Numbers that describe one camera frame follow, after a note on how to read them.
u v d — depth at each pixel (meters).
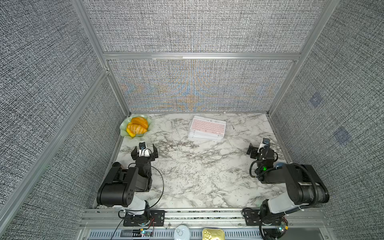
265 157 0.70
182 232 0.65
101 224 0.74
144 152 0.75
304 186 0.45
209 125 1.07
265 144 0.78
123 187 0.45
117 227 0.70
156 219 0.73
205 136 1.02
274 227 0.73
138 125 1.03
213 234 0.66
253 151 0.84
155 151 0.83
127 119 1.10
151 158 0.82
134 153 0.79
